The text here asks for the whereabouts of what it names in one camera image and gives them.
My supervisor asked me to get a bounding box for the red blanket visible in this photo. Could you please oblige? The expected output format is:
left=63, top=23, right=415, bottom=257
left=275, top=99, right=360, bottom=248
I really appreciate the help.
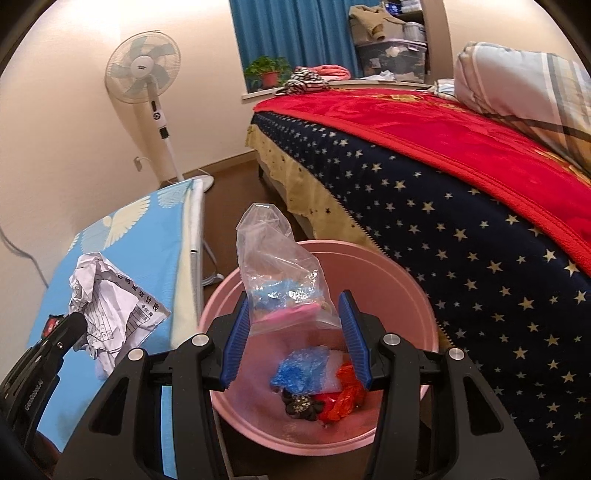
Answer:
left=254, top=90, right=591, bottom=296

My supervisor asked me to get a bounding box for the potted green plant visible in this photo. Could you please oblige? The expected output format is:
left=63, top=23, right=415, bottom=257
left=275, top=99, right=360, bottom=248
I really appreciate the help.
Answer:
left=245, top=55, right=293, bottom=90

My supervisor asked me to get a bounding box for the blue plastic bag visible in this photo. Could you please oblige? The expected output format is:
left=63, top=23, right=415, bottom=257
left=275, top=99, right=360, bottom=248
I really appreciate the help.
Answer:
left=270, top=349, right=331, bottom=393

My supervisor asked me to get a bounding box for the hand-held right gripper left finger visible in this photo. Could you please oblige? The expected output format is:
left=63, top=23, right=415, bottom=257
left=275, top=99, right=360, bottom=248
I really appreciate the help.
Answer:
left=54, top=292, right=252, bottom=480

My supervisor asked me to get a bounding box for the white folded cloth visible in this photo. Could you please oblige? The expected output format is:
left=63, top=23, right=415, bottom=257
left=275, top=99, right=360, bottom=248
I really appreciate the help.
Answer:
left=434, top=78, right=462, bottom=100

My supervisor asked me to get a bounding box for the pink plastic bin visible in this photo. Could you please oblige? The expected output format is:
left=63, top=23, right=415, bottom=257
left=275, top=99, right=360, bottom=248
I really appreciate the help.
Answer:
left=198, top=240, right=441, bottom=450

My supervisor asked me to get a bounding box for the red plastic bag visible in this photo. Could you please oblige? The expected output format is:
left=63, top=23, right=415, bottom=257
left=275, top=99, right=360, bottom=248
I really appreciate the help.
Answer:
left=316, top=362, right=370, bottom=423

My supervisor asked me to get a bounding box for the white table frame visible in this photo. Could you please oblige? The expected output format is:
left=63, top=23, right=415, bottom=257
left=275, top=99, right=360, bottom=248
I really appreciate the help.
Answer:
left=187, top=178, right=223, bottom=333

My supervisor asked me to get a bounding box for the gold bed skirt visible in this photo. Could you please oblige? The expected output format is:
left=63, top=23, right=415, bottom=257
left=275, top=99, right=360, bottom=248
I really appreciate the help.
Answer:
left=245, top=122, right=384, bottom=259

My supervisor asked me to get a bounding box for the blue printed tablecloth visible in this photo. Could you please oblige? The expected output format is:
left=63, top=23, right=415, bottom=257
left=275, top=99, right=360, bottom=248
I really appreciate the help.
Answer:
left=25, top=178, right=206, bottom=480

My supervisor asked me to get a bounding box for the clear storage box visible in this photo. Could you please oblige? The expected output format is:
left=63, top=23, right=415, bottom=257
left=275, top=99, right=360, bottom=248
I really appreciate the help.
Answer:
left=355, top=39, right=428, bottom=84

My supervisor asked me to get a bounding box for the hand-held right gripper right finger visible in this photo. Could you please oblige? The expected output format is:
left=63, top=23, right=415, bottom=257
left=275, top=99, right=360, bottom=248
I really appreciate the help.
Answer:
left=338, top=291, right=541, bottom=480

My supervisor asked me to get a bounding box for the star-patterned bed with red blanket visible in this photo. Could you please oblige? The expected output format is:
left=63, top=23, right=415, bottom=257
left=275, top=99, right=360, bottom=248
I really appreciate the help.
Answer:
left=252, top=113, right=591, bottom=480

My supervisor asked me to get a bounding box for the black patterned cloth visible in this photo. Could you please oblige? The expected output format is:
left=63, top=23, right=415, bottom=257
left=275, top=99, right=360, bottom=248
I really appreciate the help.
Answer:
left=281, top=390, right=326, bottom=421

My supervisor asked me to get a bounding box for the blue curtain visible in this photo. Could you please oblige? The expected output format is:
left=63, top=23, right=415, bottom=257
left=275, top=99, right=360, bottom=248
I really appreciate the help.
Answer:
left=228, top=0, right=358, bottom=93

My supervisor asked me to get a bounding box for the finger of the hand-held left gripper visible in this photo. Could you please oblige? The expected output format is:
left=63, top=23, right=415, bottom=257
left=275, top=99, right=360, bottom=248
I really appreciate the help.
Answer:
left=55, top=311, right=88, bottom=352

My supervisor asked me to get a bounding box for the clear plastic bag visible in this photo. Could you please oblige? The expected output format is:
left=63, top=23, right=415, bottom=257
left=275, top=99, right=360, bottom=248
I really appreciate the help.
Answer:
left=236, top=203, right=345, bottom=335

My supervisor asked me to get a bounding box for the white standing fan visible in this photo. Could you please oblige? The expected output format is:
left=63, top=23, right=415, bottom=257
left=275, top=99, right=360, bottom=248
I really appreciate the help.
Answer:
left=104, top=31, right=215, bottom=190

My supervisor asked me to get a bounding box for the beige jacket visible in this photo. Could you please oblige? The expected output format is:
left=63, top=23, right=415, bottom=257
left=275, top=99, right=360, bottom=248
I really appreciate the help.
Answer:
left=348, top=4, right=407, bottom=44

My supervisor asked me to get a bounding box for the plaid pillow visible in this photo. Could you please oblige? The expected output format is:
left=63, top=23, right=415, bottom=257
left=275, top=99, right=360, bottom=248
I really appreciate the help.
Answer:
left=455, top=41, right=591, bottom=174

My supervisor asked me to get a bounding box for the black white striped cloth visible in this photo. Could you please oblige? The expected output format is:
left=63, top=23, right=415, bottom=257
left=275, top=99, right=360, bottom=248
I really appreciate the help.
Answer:
left=274, top=66, right=332, bottom=97

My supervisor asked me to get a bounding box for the bookshelf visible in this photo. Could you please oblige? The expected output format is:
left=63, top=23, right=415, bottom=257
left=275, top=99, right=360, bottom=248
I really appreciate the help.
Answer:
left=381, top=0, right=426, bottom=24

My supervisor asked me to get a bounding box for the grey wall cable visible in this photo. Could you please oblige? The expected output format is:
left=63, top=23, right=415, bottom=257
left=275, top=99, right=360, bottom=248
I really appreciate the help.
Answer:
left=0, top=226, right=47, bottom=287

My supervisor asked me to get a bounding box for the pink cloth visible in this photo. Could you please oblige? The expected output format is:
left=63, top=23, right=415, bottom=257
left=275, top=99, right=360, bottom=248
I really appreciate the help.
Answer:
left=307, top=65, right=352, bottom=81

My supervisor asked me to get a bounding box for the printed paper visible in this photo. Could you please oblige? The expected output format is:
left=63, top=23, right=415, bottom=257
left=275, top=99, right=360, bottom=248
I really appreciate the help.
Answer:
left=68, top=251, right=172, bottom=377

